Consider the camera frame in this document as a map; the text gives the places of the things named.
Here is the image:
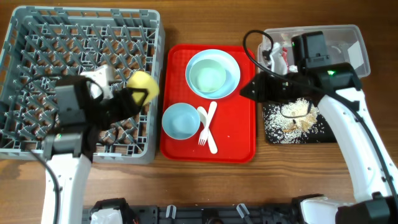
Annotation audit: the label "right black cable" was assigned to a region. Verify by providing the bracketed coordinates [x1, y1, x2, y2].
[242, 29, 398, 212]

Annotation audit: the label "black plastic tray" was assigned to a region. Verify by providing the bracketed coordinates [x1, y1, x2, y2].
[262, 99, 338, 145]

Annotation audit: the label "white plastic spoon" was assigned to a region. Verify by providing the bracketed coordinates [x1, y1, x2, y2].
[197, 106, 218, 154]

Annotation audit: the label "yellow plastic cup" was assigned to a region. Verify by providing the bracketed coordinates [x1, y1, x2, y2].
[126, 71, 160, 106]

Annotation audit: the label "red snack wrapper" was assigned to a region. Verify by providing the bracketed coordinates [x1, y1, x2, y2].
[281, 47, 298, 73]

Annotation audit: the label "grey dishwasher rack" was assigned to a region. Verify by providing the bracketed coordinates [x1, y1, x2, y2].
[1, 6, 165, 160]

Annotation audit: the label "clear plastic bin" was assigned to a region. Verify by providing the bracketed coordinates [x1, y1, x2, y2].
[257, 24, 371, 78]

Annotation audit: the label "small light blue plate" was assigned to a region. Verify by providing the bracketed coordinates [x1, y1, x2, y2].
[162, 103, 200, 140]

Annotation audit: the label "red plastic tray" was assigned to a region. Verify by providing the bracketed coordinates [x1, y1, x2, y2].
[160, 44, 256, 163]

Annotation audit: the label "large light blue plate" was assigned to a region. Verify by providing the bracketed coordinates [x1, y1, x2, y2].
[185, 49, 241, 100]

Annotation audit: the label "light green bowl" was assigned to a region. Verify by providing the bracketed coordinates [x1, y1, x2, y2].
[188, 59, 226, 93]

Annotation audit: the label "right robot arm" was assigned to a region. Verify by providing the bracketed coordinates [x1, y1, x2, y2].
[240, 31, 397, 223]

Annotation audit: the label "white plastic fork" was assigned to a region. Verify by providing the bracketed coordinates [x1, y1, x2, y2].
[197, 101, 217, 146]

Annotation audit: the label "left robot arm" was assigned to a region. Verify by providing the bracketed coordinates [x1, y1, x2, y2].
[39, 72, 159, 223]

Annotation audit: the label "rice and food scraps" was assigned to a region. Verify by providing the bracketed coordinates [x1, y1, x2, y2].
[264, 98, 326, 144]

